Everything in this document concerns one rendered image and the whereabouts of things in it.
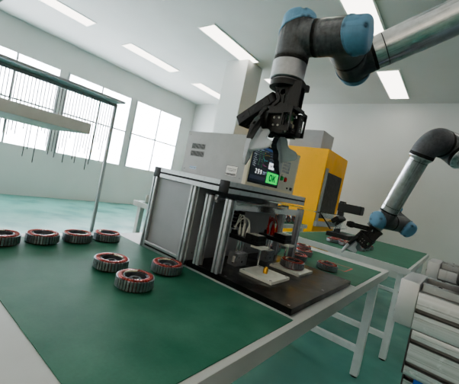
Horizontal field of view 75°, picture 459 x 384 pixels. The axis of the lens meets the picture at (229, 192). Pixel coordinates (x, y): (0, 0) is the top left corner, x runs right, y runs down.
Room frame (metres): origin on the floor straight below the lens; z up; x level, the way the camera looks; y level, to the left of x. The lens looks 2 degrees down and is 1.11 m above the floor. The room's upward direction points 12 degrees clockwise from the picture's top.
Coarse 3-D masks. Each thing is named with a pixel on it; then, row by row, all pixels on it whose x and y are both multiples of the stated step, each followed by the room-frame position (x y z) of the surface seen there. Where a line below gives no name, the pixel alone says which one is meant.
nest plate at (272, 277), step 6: (240, 270) 1.17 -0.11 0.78; (246, 270) 1.17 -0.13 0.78; (252, 270) 1.18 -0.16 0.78; (258, 270) 1.20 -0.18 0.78; (270, 270) 1.24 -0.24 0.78; (252, 276) 1.14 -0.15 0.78; (258, 276) 1.13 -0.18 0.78; (264, 276) 1.14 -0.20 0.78; (270, 276) 1.16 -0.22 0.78; (276, 276) 1.18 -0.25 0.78; (282, 276) 1.20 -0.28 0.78; (264, 282) 1.10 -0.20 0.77; (270, 282) 1.09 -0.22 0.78; (276, 282) 1.11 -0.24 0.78
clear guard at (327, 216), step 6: (282, 204) 1.39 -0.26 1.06; (288, 204) 1.43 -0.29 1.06; (312, 210) 1.30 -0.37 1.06; (318, 210) 1.44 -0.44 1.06; (324, 216) 1.28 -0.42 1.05; (330, 216) 1.34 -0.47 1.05; (330, 222) 1.29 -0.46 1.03; (336, 222) 1.36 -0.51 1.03; (342, 222) 1.43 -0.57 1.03; (330, 228) 1.24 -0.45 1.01; (336, 228) 1.31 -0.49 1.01; (342, 228) 1.38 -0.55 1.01
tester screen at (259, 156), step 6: (258, 150) 1.24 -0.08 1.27; (264, 150) 1.27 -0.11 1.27; (270, 150) 1.31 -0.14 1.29; (252, 156) 1.21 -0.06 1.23; (258, 156) 1.25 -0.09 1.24; (264, 156) 1.28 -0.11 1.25; (270, 156) 1.32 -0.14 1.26; (252, 162) 1.22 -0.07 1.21; (258, 162) 1.26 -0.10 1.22; (264, 162) 1.29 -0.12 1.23; (252, 168) 1.23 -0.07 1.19; (264, 168) 1.30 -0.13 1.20; (258, 174) 1.27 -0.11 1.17; (264, 174) 1.30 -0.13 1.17; (252, 180) 1.24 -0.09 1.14; (258, 180) 1.28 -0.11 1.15; (276, 186) 1.40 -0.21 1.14
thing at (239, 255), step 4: (232, 252) 1.25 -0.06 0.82; (236, 252) 1.26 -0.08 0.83; (240, 252) 1.28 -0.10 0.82; (244, 252) 1.29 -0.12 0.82; (228, 256) 1.26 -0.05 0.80; (232, 256) 1.25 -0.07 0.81; (236, 256) 1.24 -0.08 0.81; (240, 256) 1.25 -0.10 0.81; (244, 256) 1.27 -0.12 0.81; (228, 260) 1.26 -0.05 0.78; (236, 260) 1.23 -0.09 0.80; (240, 260) 1.25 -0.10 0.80; (244, 260) 1.28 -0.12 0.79; (232, 264) 1.25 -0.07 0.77; (236, 264) 1.24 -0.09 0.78; (240, 264) 1.26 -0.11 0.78; (244, 264) 1.28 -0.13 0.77
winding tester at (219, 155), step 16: (192, 144) 1.42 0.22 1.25; (208, 144) 1.35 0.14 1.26; (224, 144) 1.30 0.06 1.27; (240, 144) 1.24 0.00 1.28; (192, 160) 1.40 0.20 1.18; (208, 160) 1.34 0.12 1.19; (224, 160) 1.29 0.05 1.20; (240, 160) 1.23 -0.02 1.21; (208, 176) 1.33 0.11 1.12; (224, 176) 1.27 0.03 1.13; (240, 176) 1.22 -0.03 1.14; (288, 176) 1.48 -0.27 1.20; (288, 192) 1.51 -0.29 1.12
